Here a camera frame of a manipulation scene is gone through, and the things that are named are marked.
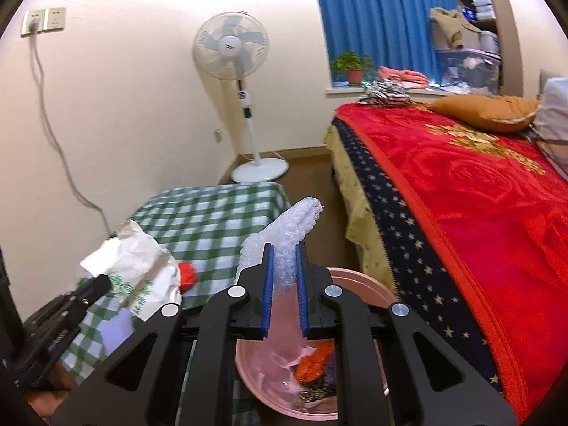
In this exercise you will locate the clear storage box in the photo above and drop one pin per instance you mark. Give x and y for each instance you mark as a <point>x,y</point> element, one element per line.
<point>470,71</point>

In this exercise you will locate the white fan wall plug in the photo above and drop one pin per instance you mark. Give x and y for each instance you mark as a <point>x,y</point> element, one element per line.
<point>218,136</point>

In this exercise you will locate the black white striped cloth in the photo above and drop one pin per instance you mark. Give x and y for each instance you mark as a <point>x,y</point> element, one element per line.
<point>386,93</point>

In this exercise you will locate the green checked tablecloth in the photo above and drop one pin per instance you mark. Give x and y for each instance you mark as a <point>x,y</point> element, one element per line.
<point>213,222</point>

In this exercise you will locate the pink folded cloth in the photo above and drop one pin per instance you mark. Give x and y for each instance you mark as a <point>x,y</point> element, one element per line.
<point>408,77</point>

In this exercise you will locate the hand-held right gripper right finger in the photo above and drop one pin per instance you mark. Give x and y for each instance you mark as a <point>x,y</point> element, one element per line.
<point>303,293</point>

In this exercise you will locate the blue curtain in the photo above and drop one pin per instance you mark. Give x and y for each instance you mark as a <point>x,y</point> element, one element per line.
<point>377,17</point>

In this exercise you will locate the beige jacket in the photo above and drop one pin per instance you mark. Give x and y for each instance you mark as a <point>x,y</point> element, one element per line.
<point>450,24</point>

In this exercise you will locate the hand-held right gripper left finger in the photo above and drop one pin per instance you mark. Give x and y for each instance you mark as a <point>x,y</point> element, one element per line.
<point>266,293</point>

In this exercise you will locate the white standing fan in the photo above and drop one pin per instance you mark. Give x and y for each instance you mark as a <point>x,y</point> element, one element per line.
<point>230,44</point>

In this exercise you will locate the orange plastic bag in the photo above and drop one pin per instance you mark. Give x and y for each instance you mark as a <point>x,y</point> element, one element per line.
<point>313,361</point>

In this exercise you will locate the white paper bag green print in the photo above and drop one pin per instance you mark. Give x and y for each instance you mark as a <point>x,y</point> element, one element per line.
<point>133,266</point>

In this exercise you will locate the plaid pillow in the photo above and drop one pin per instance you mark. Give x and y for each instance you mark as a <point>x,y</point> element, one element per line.
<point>554,111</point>

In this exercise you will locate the yellow bed sheet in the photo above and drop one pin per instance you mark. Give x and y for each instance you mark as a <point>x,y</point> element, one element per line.
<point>355,213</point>

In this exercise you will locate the red wrapper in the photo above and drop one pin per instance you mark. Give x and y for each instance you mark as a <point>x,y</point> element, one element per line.
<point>188,275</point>

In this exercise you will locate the black gold wrapper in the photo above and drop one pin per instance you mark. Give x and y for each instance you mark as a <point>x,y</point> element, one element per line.
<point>317,391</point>

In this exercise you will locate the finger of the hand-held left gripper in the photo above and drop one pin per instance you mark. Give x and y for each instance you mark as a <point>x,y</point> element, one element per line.
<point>95,286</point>

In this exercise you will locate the wooden bookshelf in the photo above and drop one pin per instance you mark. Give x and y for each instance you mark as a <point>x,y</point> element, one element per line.
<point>506,31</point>

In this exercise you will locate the stack of white towels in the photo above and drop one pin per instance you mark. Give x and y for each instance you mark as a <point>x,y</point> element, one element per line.
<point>483,9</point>

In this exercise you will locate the white foam net sleeve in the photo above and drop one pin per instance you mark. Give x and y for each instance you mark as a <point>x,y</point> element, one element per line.
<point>288,230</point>

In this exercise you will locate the pink plastic bin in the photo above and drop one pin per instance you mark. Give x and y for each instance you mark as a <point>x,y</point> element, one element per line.
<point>262,364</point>

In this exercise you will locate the red floral blanket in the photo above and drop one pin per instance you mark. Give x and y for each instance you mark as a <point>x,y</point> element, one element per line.
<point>466,230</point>

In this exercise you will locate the orange brown pillow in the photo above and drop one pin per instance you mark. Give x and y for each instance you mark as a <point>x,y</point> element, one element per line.
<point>488,111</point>

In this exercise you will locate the white wall socket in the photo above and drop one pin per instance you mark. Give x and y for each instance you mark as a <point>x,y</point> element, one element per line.
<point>33,20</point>
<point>55,18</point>

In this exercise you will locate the grey lidded container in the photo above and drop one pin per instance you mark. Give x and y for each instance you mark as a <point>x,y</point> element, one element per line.
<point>489,42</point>

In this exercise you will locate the potted green plant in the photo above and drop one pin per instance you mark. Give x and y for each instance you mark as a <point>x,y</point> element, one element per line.
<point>353,75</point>

